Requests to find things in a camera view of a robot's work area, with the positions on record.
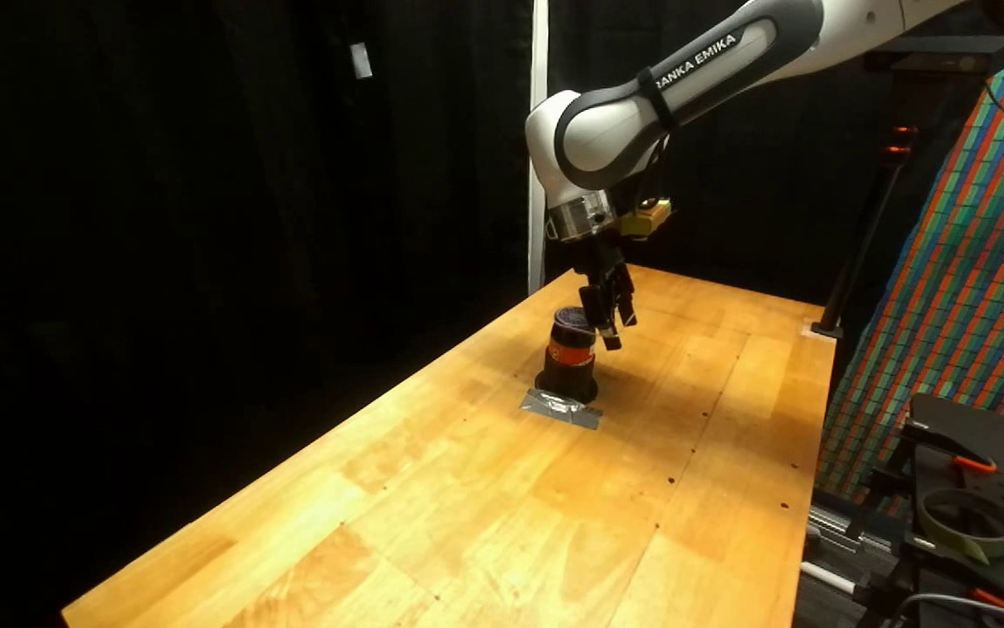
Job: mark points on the white vertical pole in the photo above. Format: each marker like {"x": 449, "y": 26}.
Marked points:
{"x": 537, "y": 47}

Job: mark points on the black upside-down cup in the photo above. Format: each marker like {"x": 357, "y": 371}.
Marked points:
{"x": 566, "y": 383}

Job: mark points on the black curtain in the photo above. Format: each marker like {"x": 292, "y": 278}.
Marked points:
{"x": 177, "y": 233}

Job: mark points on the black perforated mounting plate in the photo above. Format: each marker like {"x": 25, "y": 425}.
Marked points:
{"x": 958, "y": 425}

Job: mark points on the black tripod stand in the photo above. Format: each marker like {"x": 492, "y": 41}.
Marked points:
{"x": 863, "y": 248}

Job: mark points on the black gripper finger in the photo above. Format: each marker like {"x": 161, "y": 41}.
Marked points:
{"x": 609, "y": 325}
{"x": 630, "y": 305}

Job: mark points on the white tag on curtain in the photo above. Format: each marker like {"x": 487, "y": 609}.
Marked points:
{"x": 359, "y": 57}

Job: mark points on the colourful woven panel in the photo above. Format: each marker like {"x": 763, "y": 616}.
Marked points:
{"x": 967, "y": 290}

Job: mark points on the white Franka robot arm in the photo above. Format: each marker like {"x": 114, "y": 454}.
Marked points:
{"x": 609, "y": 125}

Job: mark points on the aluminium frame rail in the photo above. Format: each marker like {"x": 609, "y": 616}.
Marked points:
{"x": 844, "y": 561}

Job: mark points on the yellowish wrist camera block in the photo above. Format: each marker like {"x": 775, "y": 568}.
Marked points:
{"x": 645, "y": 218}

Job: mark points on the pale tape roll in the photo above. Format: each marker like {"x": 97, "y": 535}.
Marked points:
{"x": 996, "y": 539}

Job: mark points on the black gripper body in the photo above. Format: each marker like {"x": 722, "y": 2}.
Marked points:
{"x": 606, "y": 263}

